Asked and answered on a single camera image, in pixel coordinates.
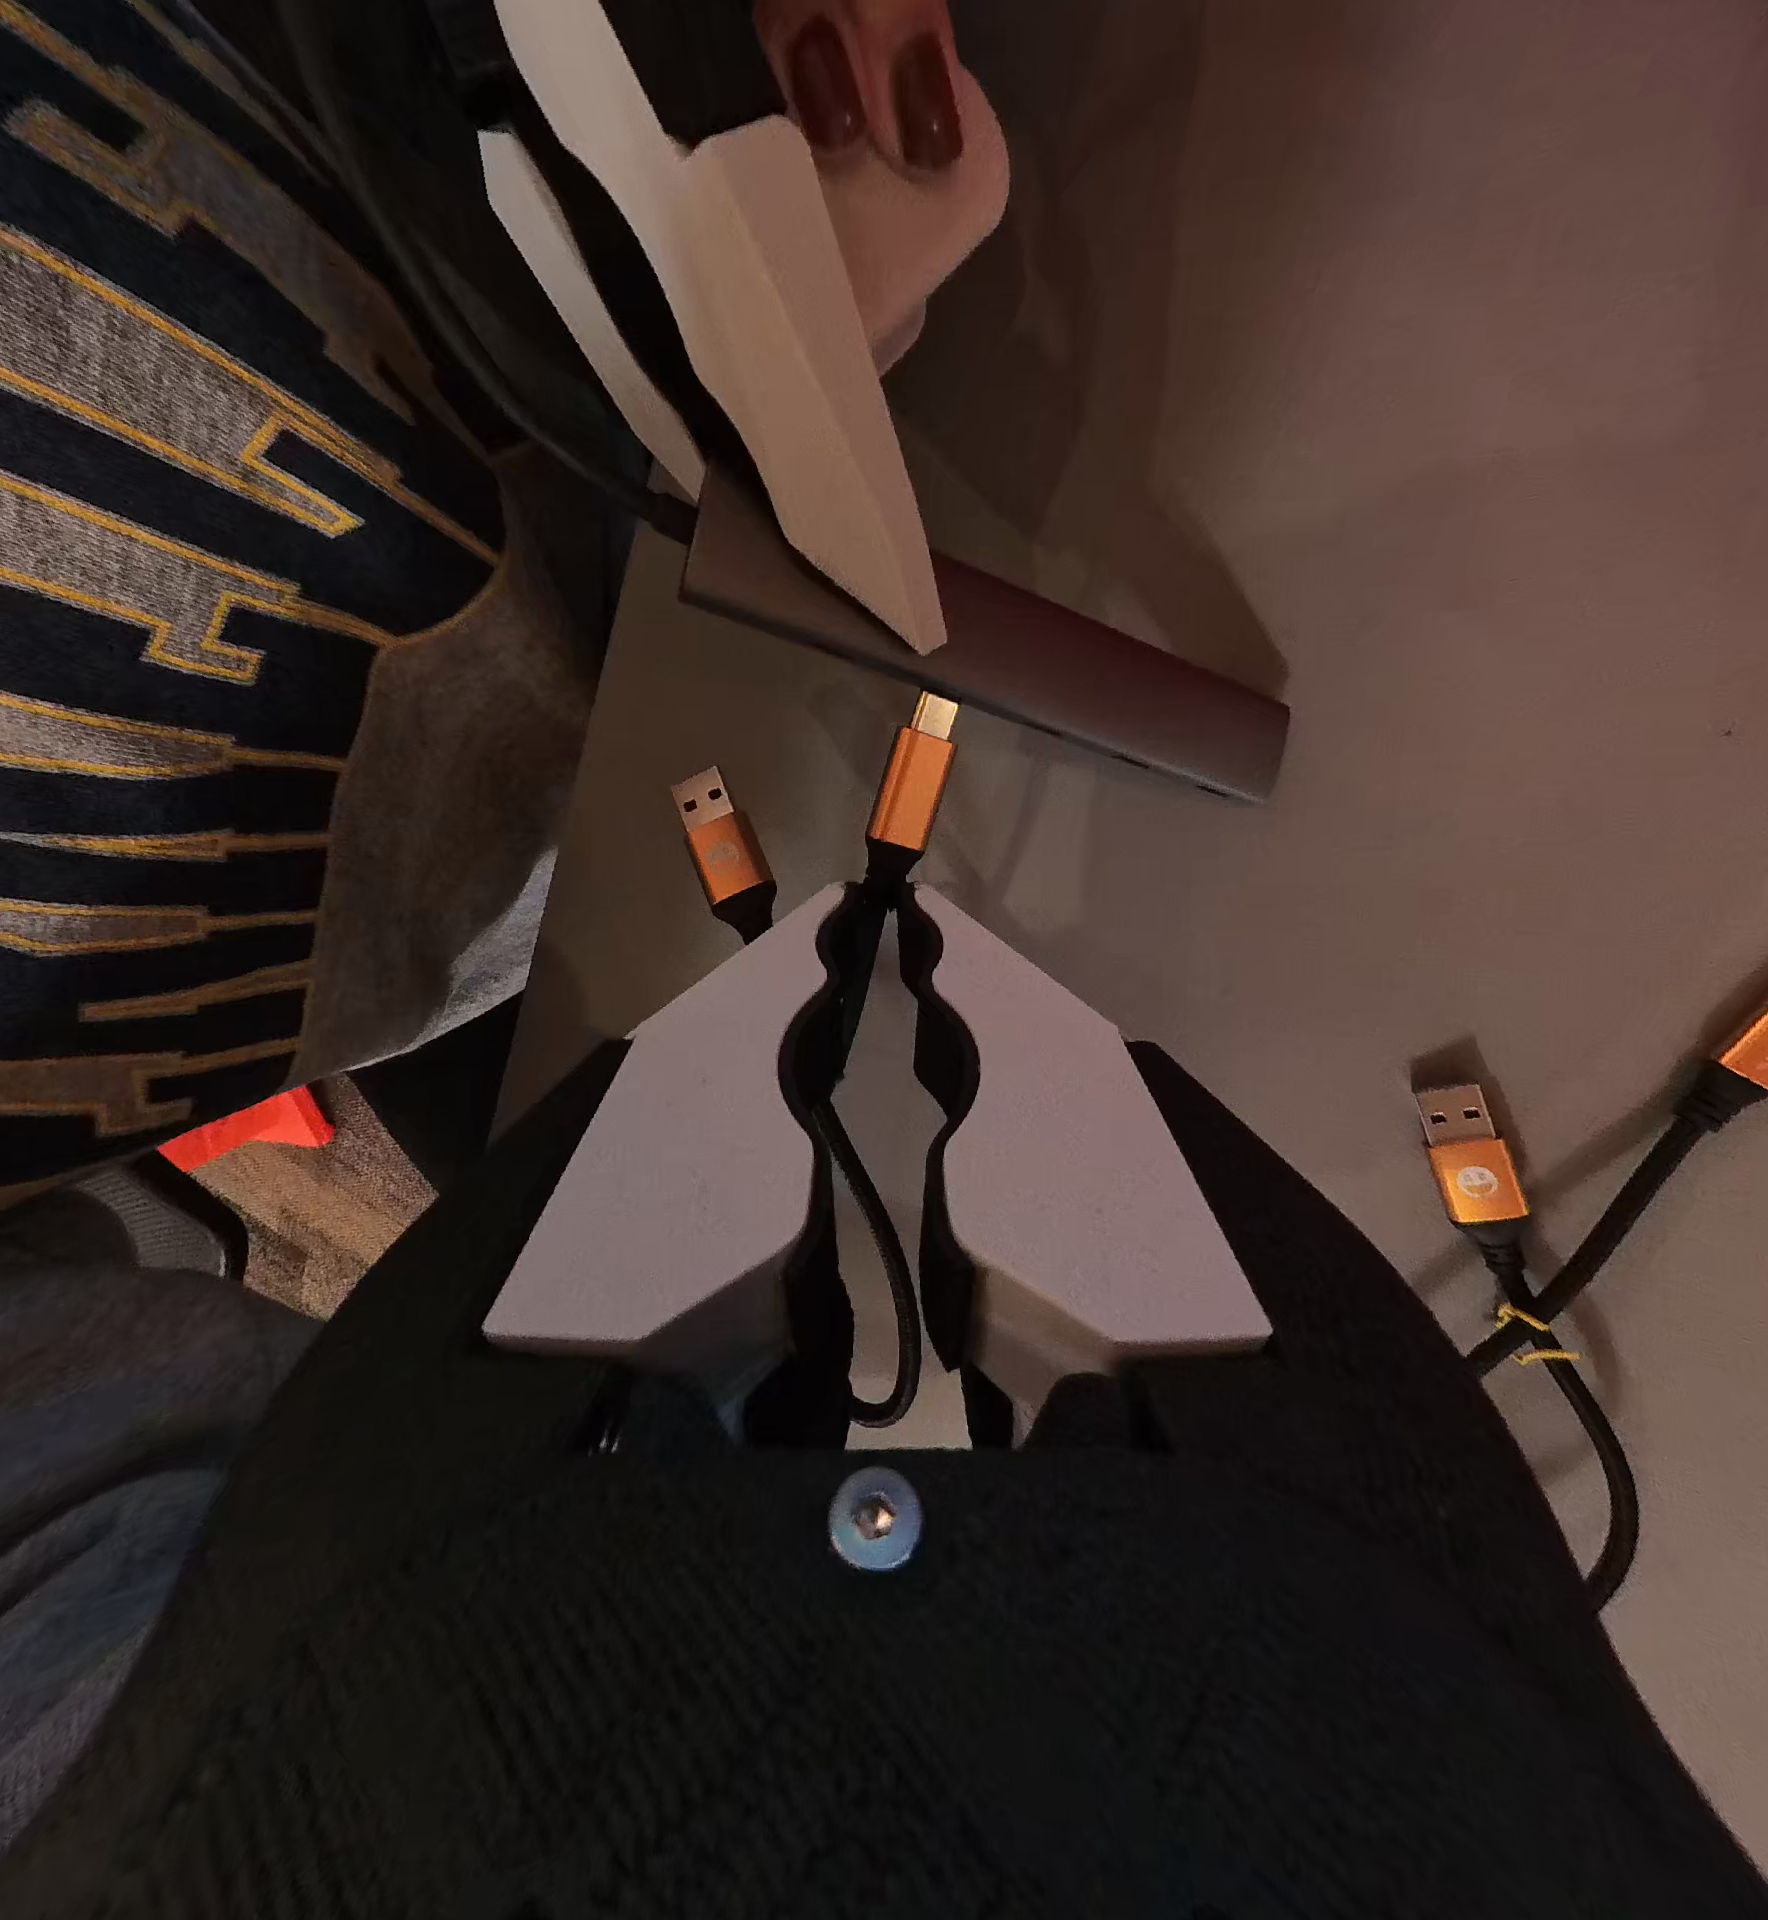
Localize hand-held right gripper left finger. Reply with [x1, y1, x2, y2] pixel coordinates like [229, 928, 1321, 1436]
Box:
[482, 881, 867, 1427]

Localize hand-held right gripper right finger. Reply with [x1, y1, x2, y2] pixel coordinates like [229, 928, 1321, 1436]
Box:
[895, 881, 1274, 1434]

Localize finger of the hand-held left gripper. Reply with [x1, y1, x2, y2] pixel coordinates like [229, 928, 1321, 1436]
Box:
[477, 127, 709, 507]
[490, 0, 950, 659]

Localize grey usb hub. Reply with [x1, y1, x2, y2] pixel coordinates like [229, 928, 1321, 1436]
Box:
[678, 462, 1293, 806]

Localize person's left hand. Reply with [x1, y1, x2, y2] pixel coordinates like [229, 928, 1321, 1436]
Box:
[754, 0, 973, 177]

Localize person's grey printed sweatshirt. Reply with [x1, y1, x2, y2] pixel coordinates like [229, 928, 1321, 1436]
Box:
[0, 0, 607, 1240]

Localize person's legs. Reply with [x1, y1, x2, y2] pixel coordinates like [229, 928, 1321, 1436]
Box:
[0, 1171, 332, 1667]

